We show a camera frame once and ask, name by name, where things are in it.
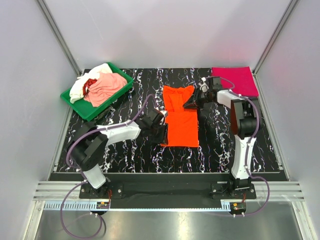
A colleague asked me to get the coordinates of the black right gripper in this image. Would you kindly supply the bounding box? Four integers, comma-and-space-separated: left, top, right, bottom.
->
182, 87, 213, 111

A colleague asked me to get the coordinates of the orange t-shirt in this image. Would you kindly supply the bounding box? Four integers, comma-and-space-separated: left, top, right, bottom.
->
162, 85, 199, 148

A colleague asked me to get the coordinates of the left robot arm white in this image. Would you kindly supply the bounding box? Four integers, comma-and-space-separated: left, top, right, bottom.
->
66, 108, 169, 198

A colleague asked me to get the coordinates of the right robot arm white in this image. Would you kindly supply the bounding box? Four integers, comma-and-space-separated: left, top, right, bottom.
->
183, 76, 261, 199

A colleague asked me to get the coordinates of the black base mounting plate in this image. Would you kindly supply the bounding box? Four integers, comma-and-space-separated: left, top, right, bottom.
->
48, 171, 288, 210

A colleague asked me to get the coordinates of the folded magenta t-shirt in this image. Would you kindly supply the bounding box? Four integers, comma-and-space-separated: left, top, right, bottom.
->
212, 66, 259, 97

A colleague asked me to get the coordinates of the pink t-shirt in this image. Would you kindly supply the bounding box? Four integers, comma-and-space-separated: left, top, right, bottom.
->
84, 73, 128, 108

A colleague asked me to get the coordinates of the green plastic tray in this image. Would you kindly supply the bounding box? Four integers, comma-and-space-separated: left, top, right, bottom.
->
60, 62, 134, 121

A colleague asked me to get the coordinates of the red black patterned t-shirt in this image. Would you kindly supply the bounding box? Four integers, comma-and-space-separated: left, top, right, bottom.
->
82, 78, 98, 96

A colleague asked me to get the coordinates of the white t-shirt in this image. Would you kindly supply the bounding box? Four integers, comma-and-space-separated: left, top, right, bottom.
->
69, 63, 112, 104

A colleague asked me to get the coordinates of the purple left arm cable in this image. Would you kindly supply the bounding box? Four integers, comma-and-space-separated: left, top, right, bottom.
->
59, 93, 156, 237

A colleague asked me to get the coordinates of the aluminium front rail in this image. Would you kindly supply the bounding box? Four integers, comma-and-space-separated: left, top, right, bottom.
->
33, 181, 304, 212

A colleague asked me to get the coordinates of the aluminium corner post left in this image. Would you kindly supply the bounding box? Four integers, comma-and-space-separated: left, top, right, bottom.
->
35, 0, 82, 76

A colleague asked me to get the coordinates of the aluminium corner post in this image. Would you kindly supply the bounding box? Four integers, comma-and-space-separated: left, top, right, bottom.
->
35, 0, 82, 76
252, 0, 300, 76

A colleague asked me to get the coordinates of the aluminium corner post right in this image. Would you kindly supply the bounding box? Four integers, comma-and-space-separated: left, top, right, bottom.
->
252, 0, 300, 76

